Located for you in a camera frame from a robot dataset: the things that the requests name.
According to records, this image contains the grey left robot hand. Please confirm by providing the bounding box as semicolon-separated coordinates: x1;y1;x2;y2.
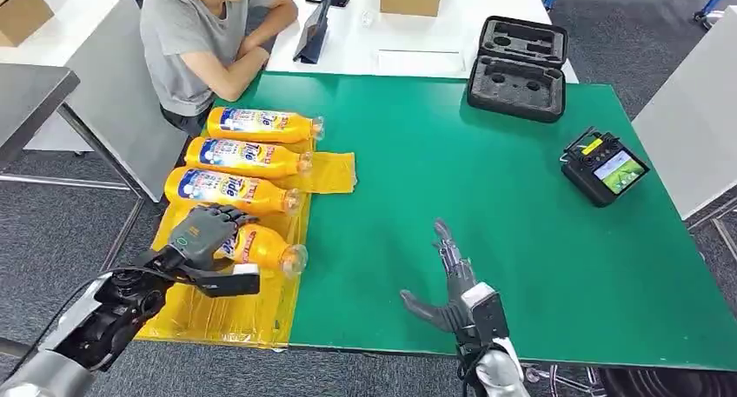
168;204;260;272

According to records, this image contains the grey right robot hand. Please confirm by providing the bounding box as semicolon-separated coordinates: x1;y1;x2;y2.
400;218;479;335

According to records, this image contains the orange detergent bottle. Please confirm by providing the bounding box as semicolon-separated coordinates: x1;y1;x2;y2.
163;166;302;216
216;222;309;279
183;136;313;181
206;106;325;145

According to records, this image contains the yellow plastic sheet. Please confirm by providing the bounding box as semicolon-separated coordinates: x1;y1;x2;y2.
135;135;358;349

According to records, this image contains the green table mat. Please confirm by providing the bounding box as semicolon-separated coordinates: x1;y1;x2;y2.
216;71;737;374

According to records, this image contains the pale grey table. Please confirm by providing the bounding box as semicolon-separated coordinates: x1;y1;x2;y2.
25;0;189;204

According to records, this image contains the chrome chair base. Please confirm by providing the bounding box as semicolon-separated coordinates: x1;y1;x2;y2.
523;362;606;397

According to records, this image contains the black remote controller with screen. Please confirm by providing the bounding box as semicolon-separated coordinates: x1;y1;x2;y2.
560;126;651;208

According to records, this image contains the open black foam case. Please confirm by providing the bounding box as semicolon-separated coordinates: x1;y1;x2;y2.
467;15;569;124

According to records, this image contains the person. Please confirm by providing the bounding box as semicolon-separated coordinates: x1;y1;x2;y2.
139;0;299;136

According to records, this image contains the white flat sheet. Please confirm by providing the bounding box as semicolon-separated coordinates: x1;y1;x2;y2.
376;49;467;76

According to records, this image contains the dark grey metal table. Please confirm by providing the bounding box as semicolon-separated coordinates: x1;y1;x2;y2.
0;63;148;361

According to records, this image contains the dark tablet in case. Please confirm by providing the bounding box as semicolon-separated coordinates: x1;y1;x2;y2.
292;0;335;66

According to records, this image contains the white side table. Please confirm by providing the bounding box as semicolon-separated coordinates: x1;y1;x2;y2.
0;0;130;68

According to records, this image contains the light grey table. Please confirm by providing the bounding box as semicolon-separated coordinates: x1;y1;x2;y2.
631;5;737;222

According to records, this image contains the open cardboard box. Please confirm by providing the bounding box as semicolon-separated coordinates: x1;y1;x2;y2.
0;0;56;48

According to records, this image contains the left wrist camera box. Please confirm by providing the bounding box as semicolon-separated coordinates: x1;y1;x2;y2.
196;262;262;299

